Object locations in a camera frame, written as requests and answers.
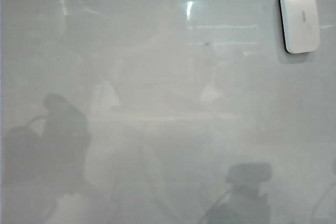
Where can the white whiteboard eraser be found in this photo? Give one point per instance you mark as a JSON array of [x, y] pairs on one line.
[[302, 16]]

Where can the white glass whiteboard panel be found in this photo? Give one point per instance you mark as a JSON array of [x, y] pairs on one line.
[[131, 103]]

